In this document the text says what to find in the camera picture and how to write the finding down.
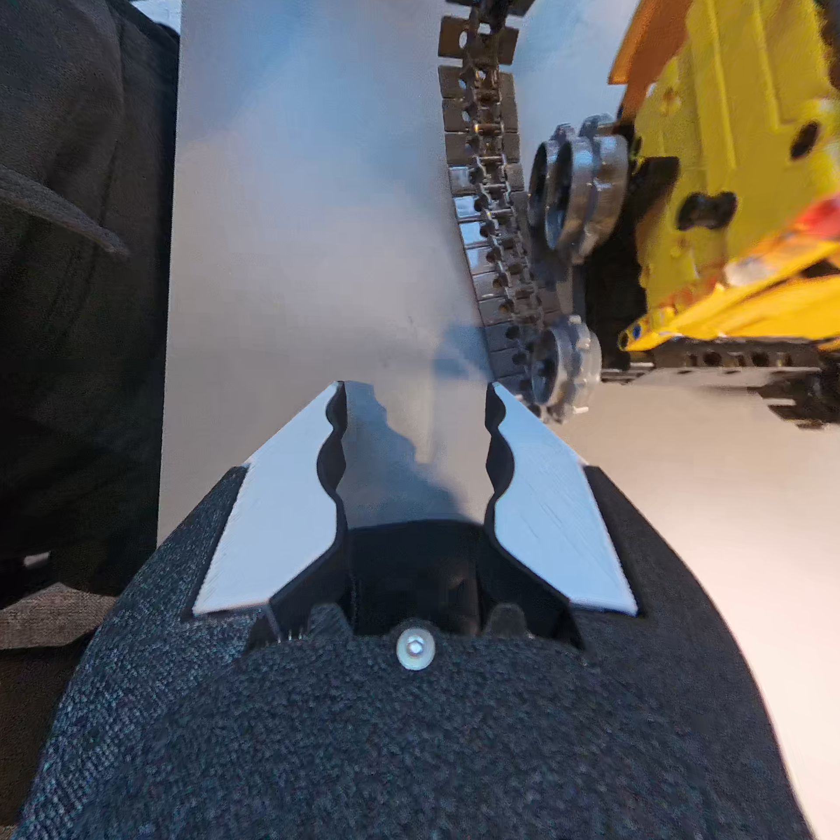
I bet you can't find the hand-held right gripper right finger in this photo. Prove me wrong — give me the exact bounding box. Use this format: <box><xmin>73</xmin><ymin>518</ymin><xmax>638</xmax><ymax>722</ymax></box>
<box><xmin>483</xmin><ymin>381</ymin><xmax>641</xmax><ymax>615</ymax></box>

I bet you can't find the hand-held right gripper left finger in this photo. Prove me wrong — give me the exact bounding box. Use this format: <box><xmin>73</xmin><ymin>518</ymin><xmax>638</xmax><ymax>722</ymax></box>
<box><xmin>192</xmin><ymin>381</ymin><xmax>353</xmax><ymax>618</ymax></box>

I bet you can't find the grey toy track chain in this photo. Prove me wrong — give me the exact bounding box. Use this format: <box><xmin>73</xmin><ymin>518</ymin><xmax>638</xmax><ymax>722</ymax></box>
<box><xmin>437</xmin><ymin>0</ymin><xmax>578</xmax><ymax>421</ymax></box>

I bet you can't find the yellow toy brick bulldozer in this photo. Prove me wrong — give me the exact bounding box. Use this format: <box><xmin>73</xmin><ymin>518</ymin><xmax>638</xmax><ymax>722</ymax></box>
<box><xmin>525</xmin><ymin>0</ymin><xmax>840</xmax><ymax>427</ymax></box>

